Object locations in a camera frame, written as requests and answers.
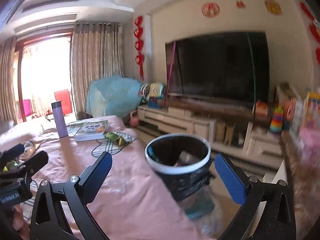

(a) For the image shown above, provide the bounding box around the white rimmed black trash bin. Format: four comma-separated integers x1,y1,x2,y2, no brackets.
145,133,215,202

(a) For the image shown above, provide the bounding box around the person's left hand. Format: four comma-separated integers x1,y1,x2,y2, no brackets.
12,205,30,240

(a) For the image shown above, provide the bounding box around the white tv cabinet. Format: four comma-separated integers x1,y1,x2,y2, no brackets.
138,105,283,169

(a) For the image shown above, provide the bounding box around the pink table cloth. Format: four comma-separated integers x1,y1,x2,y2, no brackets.
20,125,206,239

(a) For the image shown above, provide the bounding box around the green snack wrapper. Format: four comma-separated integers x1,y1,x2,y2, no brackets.
104,132,127,146

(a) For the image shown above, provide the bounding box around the magenta chair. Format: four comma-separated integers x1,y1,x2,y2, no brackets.
23,99,32,117

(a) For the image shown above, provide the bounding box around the purple thermos bottle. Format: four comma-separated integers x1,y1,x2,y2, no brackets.
52,101,68,138

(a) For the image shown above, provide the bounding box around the pink kettlebell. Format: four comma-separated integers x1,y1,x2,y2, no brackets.
129,110,139,127

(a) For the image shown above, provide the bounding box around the red chair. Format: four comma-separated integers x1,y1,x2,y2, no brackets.
54,89,72,115

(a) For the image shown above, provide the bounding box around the orange toy piano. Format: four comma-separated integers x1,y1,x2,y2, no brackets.
255,100,268,116

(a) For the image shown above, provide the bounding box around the light blue cloth cover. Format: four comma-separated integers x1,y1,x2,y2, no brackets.
86,75,142,118

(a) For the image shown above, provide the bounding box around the colourful toy phone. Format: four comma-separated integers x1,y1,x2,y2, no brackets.
148,83,164,98

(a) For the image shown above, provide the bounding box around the beige left curtain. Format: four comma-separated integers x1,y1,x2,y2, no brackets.
0,37,17,124

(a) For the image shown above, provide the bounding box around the beige curtain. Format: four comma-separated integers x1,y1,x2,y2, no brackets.
70,22,124,119
0,37,17,124

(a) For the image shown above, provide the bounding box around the black curved television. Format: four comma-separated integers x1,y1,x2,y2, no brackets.
165,31,270,106

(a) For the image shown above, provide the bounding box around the beige right curtain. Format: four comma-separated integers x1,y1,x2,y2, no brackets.
70,22,124,119

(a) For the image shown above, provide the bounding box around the red hanging lantern decoration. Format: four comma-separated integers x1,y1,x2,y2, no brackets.
133,15,144,81

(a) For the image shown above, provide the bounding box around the pink hula hoop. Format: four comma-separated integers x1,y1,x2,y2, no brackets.
165,41,176,99

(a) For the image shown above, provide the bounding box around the rainbow stacking ring toy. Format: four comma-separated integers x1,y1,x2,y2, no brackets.
269,106,284,134

